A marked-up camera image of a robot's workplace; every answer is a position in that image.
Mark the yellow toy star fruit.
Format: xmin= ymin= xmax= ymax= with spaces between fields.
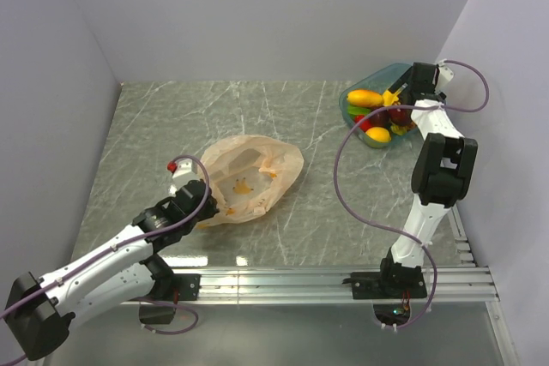
xmin=382 ymin=90 xmax=401 ymax=106

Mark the red toy strawberry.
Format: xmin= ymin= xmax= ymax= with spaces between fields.
xmin=354 ymin=116 xmax=372 ymax=132

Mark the orange yellow toy mango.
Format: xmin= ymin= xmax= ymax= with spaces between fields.
xmin=347 ymin=89 xmax=384 ymax=108

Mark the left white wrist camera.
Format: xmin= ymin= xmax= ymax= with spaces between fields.
xmin=166 ymin=159 xmax=198 ymax=188

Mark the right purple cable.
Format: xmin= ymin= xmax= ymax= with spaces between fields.
xmin=333 ymin=59 xmax=491 ymax=331

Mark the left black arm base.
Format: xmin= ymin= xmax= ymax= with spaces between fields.
xmin=138 ymin=273 xmax=201 ymax=331

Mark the green toy pepper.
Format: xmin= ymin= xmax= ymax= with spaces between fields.
xmin=347 ymin=105 xmax=371 ymax=120

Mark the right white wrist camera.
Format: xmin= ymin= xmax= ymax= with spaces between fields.
xmin=435 ymin=59 xmax=455 ymax=93

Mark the dark purple toy fruit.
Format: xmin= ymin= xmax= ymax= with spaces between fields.
xmin=369 ymin=111 xmax=390 ymax=128

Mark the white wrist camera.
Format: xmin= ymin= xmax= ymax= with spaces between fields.
xmin=435 ymin=59 xmax=455 ymax=93
xmin=166 ymin=159 xmax=198 ymax=188

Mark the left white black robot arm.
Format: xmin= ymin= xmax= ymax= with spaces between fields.
xmin=1 ymin=180 xmax=219 ymax=361

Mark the blue transparent plastic container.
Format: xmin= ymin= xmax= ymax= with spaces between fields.
xmin=339 ymin=63 xmax=417 ymax=148

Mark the yellow toy banana bunch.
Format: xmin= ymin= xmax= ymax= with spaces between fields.
xmin=390 ymin=122 xmax=416 ymax=136

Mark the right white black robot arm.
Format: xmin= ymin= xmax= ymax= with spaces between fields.
xmin=377 ymin=63 xmax=478 ymax=297

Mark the yellow toy lemon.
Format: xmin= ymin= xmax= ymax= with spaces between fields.
xmin=365 ymin=127 xmax=392 ymax=144

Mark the aluminium mounting rail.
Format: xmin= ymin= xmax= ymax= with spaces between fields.
xmin=25 ymin=125 xmax=520 ymax=366

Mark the translucent printed plastic bag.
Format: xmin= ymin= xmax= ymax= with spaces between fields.
xmin=198 ymin=135 xmax=305 ymax=228

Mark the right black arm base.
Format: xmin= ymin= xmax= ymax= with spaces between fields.
xmin=341 ymin=271 xmax=432 ymax=331

